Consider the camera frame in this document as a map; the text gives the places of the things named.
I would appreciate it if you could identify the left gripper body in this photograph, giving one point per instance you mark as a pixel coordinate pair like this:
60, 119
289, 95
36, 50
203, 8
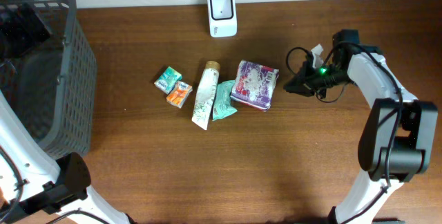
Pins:
15, 39

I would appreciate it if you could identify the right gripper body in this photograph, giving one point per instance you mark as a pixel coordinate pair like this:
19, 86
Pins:
321, 77

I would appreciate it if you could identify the red purple tissue pack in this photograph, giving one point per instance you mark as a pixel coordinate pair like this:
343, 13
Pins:
254, 85

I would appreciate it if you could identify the teal wet wipes pouch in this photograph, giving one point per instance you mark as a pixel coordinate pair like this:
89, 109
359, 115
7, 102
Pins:
222, 107

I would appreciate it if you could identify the white tube with cork cap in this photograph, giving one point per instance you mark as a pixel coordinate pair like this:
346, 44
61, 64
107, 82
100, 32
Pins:
205, 95

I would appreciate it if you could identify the orange pocket tissue pack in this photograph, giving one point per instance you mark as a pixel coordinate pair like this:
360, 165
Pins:
177, 97

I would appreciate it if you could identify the green pocket tissue pack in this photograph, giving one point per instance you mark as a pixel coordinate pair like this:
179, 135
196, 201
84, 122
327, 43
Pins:
167, 80

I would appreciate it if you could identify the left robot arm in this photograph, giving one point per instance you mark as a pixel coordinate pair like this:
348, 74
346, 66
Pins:
33, 182

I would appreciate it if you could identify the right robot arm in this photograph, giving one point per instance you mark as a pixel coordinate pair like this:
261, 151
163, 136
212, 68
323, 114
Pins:
396, 142

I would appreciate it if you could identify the white barcode scanner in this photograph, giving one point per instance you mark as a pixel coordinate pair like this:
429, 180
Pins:
222, 18

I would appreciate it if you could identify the dark grey plastic basket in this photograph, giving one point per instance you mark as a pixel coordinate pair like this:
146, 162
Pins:
52, 88

